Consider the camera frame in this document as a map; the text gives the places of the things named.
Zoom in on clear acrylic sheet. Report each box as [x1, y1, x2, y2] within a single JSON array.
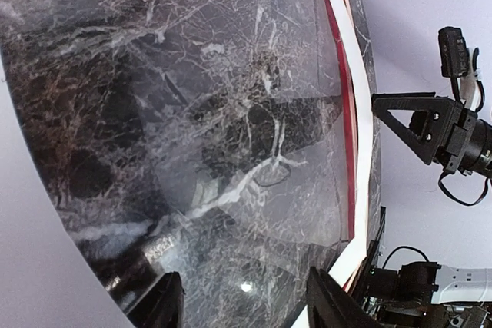
[[0, 0, 351, 328]]

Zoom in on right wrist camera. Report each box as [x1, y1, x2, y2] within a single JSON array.
[[438, 26, 480, 78]]

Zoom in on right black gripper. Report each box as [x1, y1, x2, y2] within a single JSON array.
[[371, 92, 491, 177]]

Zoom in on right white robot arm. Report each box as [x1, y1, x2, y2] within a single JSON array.
[[364, 93, 491, 308]]

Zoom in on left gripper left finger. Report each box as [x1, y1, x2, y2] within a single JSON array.
[[127, 272, 185, 328]]

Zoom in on red wooden picture frame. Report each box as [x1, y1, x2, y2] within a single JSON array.
[[291, 0, 381, 328]]

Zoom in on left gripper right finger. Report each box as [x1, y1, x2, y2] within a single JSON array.
[[306, 267, 383, 328]]

